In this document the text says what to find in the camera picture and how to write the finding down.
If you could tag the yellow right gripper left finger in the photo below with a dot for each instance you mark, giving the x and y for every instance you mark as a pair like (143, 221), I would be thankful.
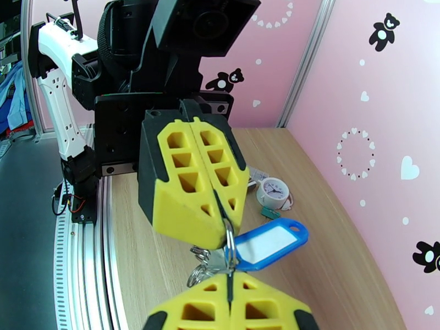
(199, 305)

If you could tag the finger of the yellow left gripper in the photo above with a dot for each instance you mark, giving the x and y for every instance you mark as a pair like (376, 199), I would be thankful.
(172, 208)
(237, 174)

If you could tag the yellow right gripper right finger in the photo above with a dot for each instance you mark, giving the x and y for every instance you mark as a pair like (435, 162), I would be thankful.
(268, 308)

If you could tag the silver split keyring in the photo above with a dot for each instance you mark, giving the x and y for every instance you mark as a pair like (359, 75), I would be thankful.
(230, 251)

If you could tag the blue plastic key tag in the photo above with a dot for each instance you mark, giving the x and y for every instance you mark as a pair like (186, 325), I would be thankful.
(264, 243)

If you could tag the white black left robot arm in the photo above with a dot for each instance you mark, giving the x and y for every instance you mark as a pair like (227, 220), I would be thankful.
(60, 98)

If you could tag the white alarm clock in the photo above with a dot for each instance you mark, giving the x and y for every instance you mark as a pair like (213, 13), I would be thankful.
(271, 193)

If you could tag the teal binder clip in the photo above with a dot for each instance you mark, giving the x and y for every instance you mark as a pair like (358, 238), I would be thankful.
(269, 213)

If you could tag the pink white plastic clip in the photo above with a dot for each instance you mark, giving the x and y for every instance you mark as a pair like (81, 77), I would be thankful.
(288, 202)

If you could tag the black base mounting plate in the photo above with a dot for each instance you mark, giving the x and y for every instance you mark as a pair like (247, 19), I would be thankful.
(86, 210)

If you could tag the blue cloth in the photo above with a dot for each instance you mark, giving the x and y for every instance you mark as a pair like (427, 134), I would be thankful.
(13, 98)

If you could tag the aluminium frame post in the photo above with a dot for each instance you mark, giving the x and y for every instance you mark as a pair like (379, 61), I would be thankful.
(31, 92)
(305, 64)

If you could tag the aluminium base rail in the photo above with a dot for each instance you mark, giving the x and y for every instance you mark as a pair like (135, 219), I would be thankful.
(93, 270)

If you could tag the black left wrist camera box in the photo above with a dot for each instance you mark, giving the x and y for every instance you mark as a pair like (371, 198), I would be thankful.
(206, 23)

